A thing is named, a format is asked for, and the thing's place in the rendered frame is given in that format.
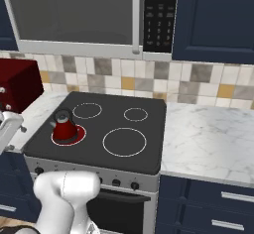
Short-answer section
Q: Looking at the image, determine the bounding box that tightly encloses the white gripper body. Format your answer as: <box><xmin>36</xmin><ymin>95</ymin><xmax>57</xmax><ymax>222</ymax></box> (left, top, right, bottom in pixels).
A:
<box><xmin>0</xmin><ymin>110</ymin><xmax>25</xmax><ymax>155</ymax></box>

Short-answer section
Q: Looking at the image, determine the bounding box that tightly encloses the navy base cupboard door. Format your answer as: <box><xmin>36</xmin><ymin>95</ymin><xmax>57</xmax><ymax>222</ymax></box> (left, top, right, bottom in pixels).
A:
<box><xmin>0</xmin><ymin>151</ymin><xmax>42</xmax><ymax>224</ymax></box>

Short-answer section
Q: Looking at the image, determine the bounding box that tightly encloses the dark red toaster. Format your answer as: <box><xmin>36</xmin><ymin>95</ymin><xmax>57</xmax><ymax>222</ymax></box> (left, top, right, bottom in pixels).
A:
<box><xmin>0</xmin><ymin>58</ymin><xmax>45</xmax><ymax>115</ymax></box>

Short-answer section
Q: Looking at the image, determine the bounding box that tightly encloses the silver stove with black hob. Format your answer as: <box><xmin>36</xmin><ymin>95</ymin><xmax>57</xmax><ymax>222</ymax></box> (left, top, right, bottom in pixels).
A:
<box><xmin>22</xmin><ymin>90</ymin><xmax>168</xmax><ymax>234</ymax></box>

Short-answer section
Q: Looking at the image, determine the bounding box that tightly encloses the grey microwave door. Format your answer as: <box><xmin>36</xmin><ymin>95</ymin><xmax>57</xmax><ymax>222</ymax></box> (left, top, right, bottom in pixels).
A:
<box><xmin>2</xmin><ymin>0</ymin><xmax>143</xmax><ymax>59</ymax></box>

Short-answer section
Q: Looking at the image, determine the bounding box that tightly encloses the black oven door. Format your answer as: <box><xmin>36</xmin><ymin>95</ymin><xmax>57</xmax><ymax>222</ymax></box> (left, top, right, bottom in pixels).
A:
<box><xmin>86</xmin><ymin>187</ymin><xmax>157</xmax><ymax>234</ymax></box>

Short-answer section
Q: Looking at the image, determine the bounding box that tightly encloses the silver microwave oven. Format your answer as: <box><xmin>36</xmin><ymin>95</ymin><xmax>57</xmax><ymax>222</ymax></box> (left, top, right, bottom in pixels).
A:
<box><xmin>0</xmin><ymin>0</ymin><xmax>181</xmax><ymax>62</ymax></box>

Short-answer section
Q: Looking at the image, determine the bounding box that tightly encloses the navy drawer front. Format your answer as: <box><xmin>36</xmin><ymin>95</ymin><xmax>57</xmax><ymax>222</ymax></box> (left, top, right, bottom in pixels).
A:
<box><xmin>184</xmin><ymin>177</ymin><xmax>254</xmax><ymax>214</ymax></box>
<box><xmin>181</xmin><ymin>205</ymin><xmax>254</xmax><ymax>234</ymax></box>

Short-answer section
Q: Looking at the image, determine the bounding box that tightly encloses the red kettle with black handle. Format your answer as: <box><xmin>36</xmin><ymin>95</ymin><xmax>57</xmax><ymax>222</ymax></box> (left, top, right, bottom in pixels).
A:
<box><xmin>49</xmin><ymin>108</ymin><xmax>79</xmax><ymax>142</ymax></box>

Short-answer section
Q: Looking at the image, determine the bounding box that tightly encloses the silver cupboard handle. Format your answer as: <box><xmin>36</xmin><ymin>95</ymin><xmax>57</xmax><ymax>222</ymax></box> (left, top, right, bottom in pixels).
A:
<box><xmin>0</xmin><ymin>203</ymin><xmax>18</xmax><ymax>213</ymax></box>

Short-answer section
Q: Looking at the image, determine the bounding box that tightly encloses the navy wall cupboard door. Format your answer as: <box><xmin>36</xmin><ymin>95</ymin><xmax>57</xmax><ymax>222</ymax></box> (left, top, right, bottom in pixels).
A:
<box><xmin>171</xmin><ymin>0</ymin><xmax>254</xmax><ymax>65</ymax></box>
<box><xmin>0</xmin><ymin>0</ymin><xmax>20</xmax><ymax>52</ymax></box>

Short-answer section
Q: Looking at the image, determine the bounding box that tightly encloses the silver microwave door handle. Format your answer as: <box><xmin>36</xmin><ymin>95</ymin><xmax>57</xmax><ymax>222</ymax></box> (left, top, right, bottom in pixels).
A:
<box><xmin>131</xmin><ymin>0</ymin><xmax>142</xmax><ymax>55</ymax></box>

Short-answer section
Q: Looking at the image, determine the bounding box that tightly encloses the silver drawer handle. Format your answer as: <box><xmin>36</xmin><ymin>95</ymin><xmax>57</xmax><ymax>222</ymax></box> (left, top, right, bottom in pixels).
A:
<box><xmin>220</xmin><ymin>191</ymin><xmax>254</xmax><ymax>203</ymax></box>
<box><xmin>210</xmin><ymin>219</ymin><xmax>246</xmax><ymax>232</ymax></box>

